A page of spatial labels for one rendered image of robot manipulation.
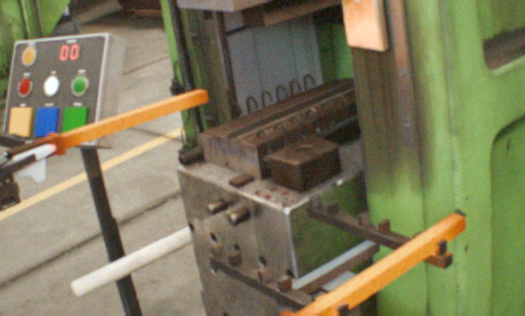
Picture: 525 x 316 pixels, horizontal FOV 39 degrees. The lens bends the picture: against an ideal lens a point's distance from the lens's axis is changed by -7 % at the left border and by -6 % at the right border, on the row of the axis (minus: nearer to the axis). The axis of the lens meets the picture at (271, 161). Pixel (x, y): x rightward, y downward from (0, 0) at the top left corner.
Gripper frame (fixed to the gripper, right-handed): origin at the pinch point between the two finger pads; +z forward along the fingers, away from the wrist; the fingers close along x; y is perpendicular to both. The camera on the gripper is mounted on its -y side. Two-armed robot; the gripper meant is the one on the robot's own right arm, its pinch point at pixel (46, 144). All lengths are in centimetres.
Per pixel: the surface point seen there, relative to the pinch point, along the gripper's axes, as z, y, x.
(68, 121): 25, 11, -48
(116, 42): 41, -5, -46
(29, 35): 176, 50, -473
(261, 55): 67, 4, -21
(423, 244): 32, 17, 57
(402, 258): 27, 17, 57
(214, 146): 41.8, 16.9, -10.1
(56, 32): 217, 61, -509
